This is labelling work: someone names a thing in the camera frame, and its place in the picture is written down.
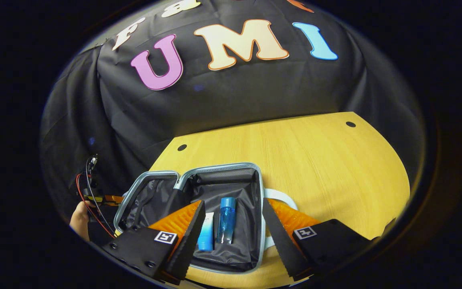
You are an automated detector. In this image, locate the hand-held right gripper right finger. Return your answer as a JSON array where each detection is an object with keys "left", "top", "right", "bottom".
[{"left": 262, "top": 197, "right": 373, "bottom": 281}]

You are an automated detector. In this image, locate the black backdrop cloth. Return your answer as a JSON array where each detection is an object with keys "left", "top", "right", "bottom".
[{"left": 38, "top": 0, "right": 426, "bottom": 225}]

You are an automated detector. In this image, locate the white tube with blue cap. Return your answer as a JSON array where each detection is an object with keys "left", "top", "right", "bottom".
[{"left": 197, "top": 212, "right": 215, "bottom": 252}]

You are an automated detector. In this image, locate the clear blue bottle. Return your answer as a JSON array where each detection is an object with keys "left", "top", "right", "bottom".
[{"left": 217, "top": 196, "right": 237, "bottom": 245}]

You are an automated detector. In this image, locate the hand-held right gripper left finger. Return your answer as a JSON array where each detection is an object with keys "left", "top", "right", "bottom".
[{"left": 102, "top": 200, "right": 207, "bottom": 281}]

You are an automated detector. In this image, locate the red cable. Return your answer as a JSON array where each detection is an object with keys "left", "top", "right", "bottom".
[{"left": 76, "top": 173, "right": 116, "bottom": 238}]

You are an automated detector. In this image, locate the light blue suitcase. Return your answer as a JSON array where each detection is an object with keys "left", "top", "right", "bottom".
[{"left": 113, "top": 162, "right": 298, "bottom": 274}]

